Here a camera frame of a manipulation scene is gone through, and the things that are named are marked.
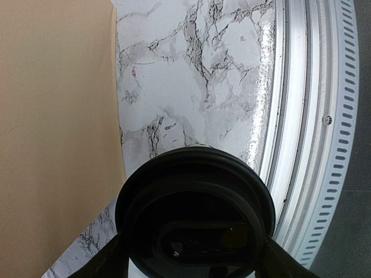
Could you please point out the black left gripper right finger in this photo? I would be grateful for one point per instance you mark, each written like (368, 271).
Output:
(275, 262)

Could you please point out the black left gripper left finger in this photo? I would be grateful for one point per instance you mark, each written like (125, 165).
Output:
(111, 261)

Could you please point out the brown paper takeout bag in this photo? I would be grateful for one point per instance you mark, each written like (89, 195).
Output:
(61, 159)

